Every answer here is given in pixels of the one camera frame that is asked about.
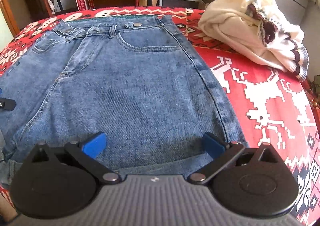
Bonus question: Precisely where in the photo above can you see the blue denim shorts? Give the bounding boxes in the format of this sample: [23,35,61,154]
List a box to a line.
[1,15,245,185]

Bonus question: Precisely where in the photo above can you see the red patterned tablecloth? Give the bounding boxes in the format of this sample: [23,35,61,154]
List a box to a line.
[1,7,319,225]

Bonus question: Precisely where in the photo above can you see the red sign board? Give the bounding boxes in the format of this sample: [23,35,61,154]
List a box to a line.
[75,0,88,11]

